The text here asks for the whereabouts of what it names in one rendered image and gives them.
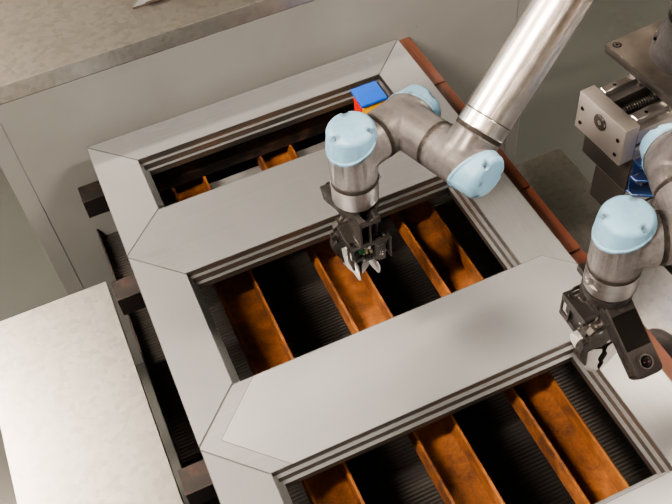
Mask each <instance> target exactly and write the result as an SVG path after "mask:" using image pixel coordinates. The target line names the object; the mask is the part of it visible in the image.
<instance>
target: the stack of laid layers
mask: <svg viewBox="0 0 672 504"><path fill-rule="evenodd" d="M373 81H376V82H377V84H378V85H379V86H380V88H381V89H382V90H383V92H384V93H385V95H386V96H387V99H388V98H389V97H390V96H391V95H392V94H393V92H392V91H391V90H390V88H389V87H388V86H387V84H386V83H385V82H384V80H383V79H382V78H381V76H380V75H376V76H373V77H370V78H368V79H365V80H362V81H359V82H356V83H353V84H351V85H348V86H345V87H342V88H339V89H337V90H334V91H331V92H328V93H325V94H323V95H320V96H317V97H314V98H311V99H309V100H306V101H303V102H300V103H297V104H294V105H292V106H289V107H286V108H283V109H280V110H278V111H275V112H272V113H269V114H266V115H264V116H261V117H258V118H255V119H252V120H250V121H247V122H244V123H241V124H238V125H235V126H233V127H230V128H227V129H224V130H221V131H219V132H216V133H213V134H210V135H207V136H205V137H202V138H199V139H196V140H193V141H191V142H188V143H185V144H182V145H179V146H176V147H174V148H171V149H168V150H165V151H162V152H160V153H157V154H154V155H151V156H148V157H146V158H143V159H140V160H138V161H139V164H140V166H141V168H142V171H143V173H144V176H145V178H146V180H147V183H148V185H149V187H150V190H151V192H152V194H153V197H154V199H155V201H156V204H157V206H158V209H161V208H163V207H165V206H164V204H163V202H162V199H161V197H160V195H159V192H158V190H157V188H156V186H155V183H154V181H153V179H152V175H155V174H157V173H160V172H163V171H166V170H168V169H171V168H174V167H177V166H180V165H182V164H185V163H188V162H191V161H193V160H196V159H199V158H202V157H204V156H207V155H210V154H213V153H216V152H218V151H221V150H224V149H227V148H229V147H232V146H235V145H238V144H241V143H243V142H246V141H249V140H252V139H254V138H257V137H260V136H263V135H265V134H268V133H271V132H274V131H277V130H279V129H282V128H285V127H288V126H290V125H293V124H296V123H299V122H302V121H304V120H307V119H310V118H313V117H315V116H318V115H321V114H324V113H326V112H329V111H332V110H335V109H338V108H340V107H343V106H346V105H349V104H351V103H354V100H353V98H354V96H353V95H352V93H351V92H350V90H351V89H353V88H356V87H359V86H362V85H364V84H367V83H370V82H373ZM447 192H448V193H449V194H450V196H451V197H452V198H453V200H454V201H455V202H456V204H457V205H458V207H459V208H460V209H461V211H462V212H463V213H464V215H465V216H466V218H467V219H468V220H469V222H470V223H471V224H472V226H473V227H474V229H475V230H476V231H477V233H478V234H479V235H480V237H481V238H482V240H483V241H484V242H485V244H486V245H487V246H488V248H489V249H490V251H491V252H492V253H493V255H494V256H495V257H496V259H497V260H498V262H499V263H500V264H501V266H502V267H503V268H504V270H508V269H510V268H512V267H515V266H517V265H519V264H521V263H519V261H518V260H517V259H516V257H515V256H514V255H513V253H512V252H511V250H510V249H509V248H508V246H507V245H506V244H505V242H504V241H503V240H502V238H501V237H500V236H499V234H498V233H497V232H496V230H495V229H494V228H493V226H492V225H491V224H490V222H489V221H488V220H487V218H486V217H485V216H484V214H483V213H482V212H481V210H480V209H479V208H478V206H477V205H476V204H475V202H474V201H473V200H472V198H469V197H468V196H466V195H465V194H463V193H461V192H460V191H458V190H457V189H455V188H452V187H450V186H449V185H448V184H447V182H445V181H444V180H442V179H441V178H439V177H438V176H437V177H435V178H432V179H430V180H427V181H424V182H422V183H419V184H417V185H414V186H411V187H409V188H406V189H404V190H401V191H398V192H396V193H393V194H391V195H388V196H386V197H383V198H380V199H379V205H378V208H377V209H376V210H377V212H378V213H379V215H380V219H381V218H383V217H386V216H388V215H391V214H393V213H396V212H398V211H401V210H404V209H406V208H409V207H411V206H414V205H416V204H419V203H421V202H424V201H427V200H429V199H432V198H434V197H437V196H439V195H442V194H445V193H447ZM339 216H341V215H340V214H339V215H336V216H334V217H331V218H328V219H326V220H323V221H321V222H318V223H316V224H313V225H310V226H308V227H305V228H303V229H300V230H297V231H295V232H292V233H290V234H287V235H284V236H282V237H279V238H277V239H274V240H271V241H269V242H266V243H264V244H261V245H259V246H256V247H253V248H251V249H248V250H246V251H243V252H240V253H238V254H235V255H233V256H230V257H227V258H225V259H222V260H220V261H217V262H214V263H212V264H209V265H207V266H204V267H202V268H199V269H196V270H194V271H191V272H189V273H186V274H187V276H188V279H189V281H190V283H191V286H192V288H193V291H194V293H195V295H196V298H197V300H198V302H199V305H200V307H201V309H202V312H203V314H204V317H205V319H206V321H207V324H208V326H209V328H210V331H211V333H212V335H213V338H214V340H215V343H216V345H217V347H218V350H219V352H220V354H221V357H222V359H223V361H224V364H225V366H226V369H227V371H228V373H229V376H230V378H231V380H232V385H231V386H230V388H229V390H228V392H227V394H226V396H225V398H224V400H223V402H222V404H221V406H220V408H219V410H218V412H217V414H216V415H215V417H214V419H213V421H212V423H211V425H210V427H209V429H208V431H207V433H206V435H205V437H204V439H203V441H202V443H201V444H200V446H199V448H200V451H203V452H206V453H209V454H212V455H215V456H218V457H221V458H224V459H227V460H230V461H233V462H236V463H239V464H242V465H245V466H248V467H251V468H254V469H257V470H260V471H263V472H266V473H268V474H271V475H272V476H273V478H274V481H275V483H276V486H277V488H278V490H279V493H280V495H281V497H282V500H283V502H284V504H293V502H292V500H291V498H290V495H289V493H288V491H287V487H290V486H292V485H294V484H296V483H299V482H301V481H303V480H305V479H308V478H310V477H312V476H314V475H317V474H319V473H321V472H323V471H326V470H328V469H330V468H332V467H335V466H337V465H339V464H341V463H343V462H346V461H348V460H350V459H352V458H355V457H357V456H359V455H361V454H364V453H366V452H368V451H370V450H373V449H375V448H377V447H379V446H382V445H384V444H386V443H388V442H391V441H393V440H395V439H397V438H400V437H402V436H404V435H406V434H409V433H411V432H413V431H415V430H418V429H420V428H422V427H424V426H427V425H429V424H431V423H433V422H436V421H438V420H440V419H442V418H445V417H447V416H449V415H451V414H453V413H456V412H458V411H460V410H462V409H465V408H467V407H469V406H471V405H474V404H476V403H478V402H480V401H483V400H485V399H487V398H489V397H492V396H494V395H496V394H498V393H501V392H503V391H505V390H507V389H510V388H512V387H514V386H516V385H519V384H521V383H523V382H525V381H528V380H530V379H532V378H534V377H537V376H539V375H541V374H543V373H546V372H548V371H550V370H552V369H554V368H557V367H559V366H561V365H563V364H566V363H568V362H570V361H571V362H572V363H573V365H574V366H575V367H576V369H577V370H578V372H579V373H580V374H581V376H582V377H583V378H584V380H585V381H586V383H587V384H588V385H589V387H590V388H591V389H592V391H593V392H594V394H595V395H596V396H597V398H598V399H599V400H600V402H601V403H602V405H603V406H604V407H605V409H606V410H607V412H608V413H609V414H610V416H611V417H612V418H613V420H614V421H615V423H616V424H617V425H618V427H619V428H620V429H621V431H622V432H623V434H624V435H625V436H626V438H627V439H628V440H629V442H630V443H631V445H632V446H633V447H634V449H635V450H636V451H637V453H638V454H639V456H640V457H641V458H642V460H643V461H644V462H645V464H646V465H647V467H648V468H649V469H650V471H651V472H652V473H653V476H651V477H649V478H647V479H645V480H643V481H641V482H639V483H636V484H634V485H632V486H630V487H628V488H626V489H624V490H622V491H620V492H618V493H616V494H614V495H612V496H610V497H608V498H606V499H603V500H601V501H599V502H597V503H595V504H604V503H606V502H608V501H610V500H612V499H614V498H616V497H619V496H621V495H623V494H625V493H627V492H629V491H631V490H633V489H635V488H637V487H639V486H641V485H643V484H645V483H647V482H649V481H651V480H654V479H656V478H658V477H660V476H662V475H664V474H666V473H668V472H670V471H672V466H671V465H670V464H669V462H668V461H667V460H666V458H665V457H664V456H663V454H662V453H661V451H660V450H659V449H658V447H657V446H656V445H655V443H654V442H653V441H652V439H651V438H650V437H649V435H648V434H647V433H646V431H645V430H644V429H643V427H642V426H641V425H640V423H639V422H638V421H637V419H636V418H635V417H634V415H633V414H632V413H631V411H630V410H629V409H628V407H627V406H626V405H625V403H624V402H623V401H622V399H621V398H620V397H619V395H618V394H617V393H616V391H615V390H614V389H613V387H612V386H611V384H610V383H609V382H608V380H607V379H606V378H605V376H604V375H603V374H602V372H601V371H600V370H599V369H598V370H596V371H588V370H586V369H585V367H584V366H583V365H582V363H581V361H580V359H579V357H578V356H577V354H576V352H575V347H574V346H573V344H572V342H571V341H570V342H568V343H565V344H563V345H561V346H559V347H556V348H554V349H552V350H550V351H547V352H545V353H543V354H541V355H538V356H536V357H534V358H532V359H529V360H527V361H525V362H523V363H520V364H518V365H516V366H514V367H511V368H509V369H507V370H505V371H502V372H500V373H498V374H496V375H493V376H491V377H489V378H487V379H484V380H482V381H480V382H478V383H475V384H473V385H471V386H468V387H466V388H464V389H462V390H459V391H457V392H455V393H453V394H450V395H448V396H446V397H444V398H441V399H439V400H437V401H435V402H432V403H430V404H428V405H426V406H423V407H421V408H419V409H416V410H414V411H412V412H410V413H407V414H405V415H403V416H401V417H398V418H396V419H394V420H392V421H389V422H387V423H385V424H382V425H380V426H378V427H376V428H373V429H371V430H369V431H367V432H364V433H362V434H360V435H358V436H355V437H353V438H351V439H349V440H346V441H344V442H342V443H339V444H337V445H335V446H333V447H330V448H328V449H326V450H324V451H321V452H319V453H317V454H315V455H312V456H310V457H308V458H306V459H303V460H301V461H299V462H296V463H294V464H290V463H287V462H284V461H281V460H278V459H275V458H272V457H269V456H266V455H263V454H260V453H257V452H254V451H251V450H248V449H245V448H242V447H238V446H235V445H232V444H229V443H226V442H223V441H222V437H223V435H224V433H225V431H226V429H227V427H228V425H229V423H230V421H231V419H232V417H233V415H234V413H235V411H236V409H237V407H238V405H239V403H240V401H241V399H242V397H243V395H244V393H245V391H246V389H247V387H248V385H249V383H250V381H251V379H252V377H253V376H252V377H249V378H247V379H244V380H242V381H240V380H239V377H238V375H237V373H236V370H235V368H234V366H233V363H232V361H231V359H230V357H229V354H228V352H227V350H226V347H225V345H224V343H223V340H222V338H221V336H220V333H219V331H218V329H217V326H216V324H215V322H214V320H213V317H212V315H211V313H210V310H209V308H208V306H207V303H206V301H205V299H204V296H203V294H202V292H201V290H200V289H201V288H204V287H207V286H209V285H212V284H214V283H217V282H219V281H222V280H224V279H227V278H230V277H232V276H235V275H237V274H240V273H242V272H245V271H247V270H250V269H253V268H255V267H258V266H260V265H263V264H265V263H268V262H271V261H273V260H276V259H278V258H281V257H283V256H286V255H288V254H291V253H294V252H296V251H299V250H301V249H304V248H306V247H309V246H311V245H314V244H317V243H319V242H322V241H324V240H327V239H329V238H330V235H329V234H330V233H332V232H333V227H332V224H333V222H334V221H335V218H336V217H339Z"/></svg>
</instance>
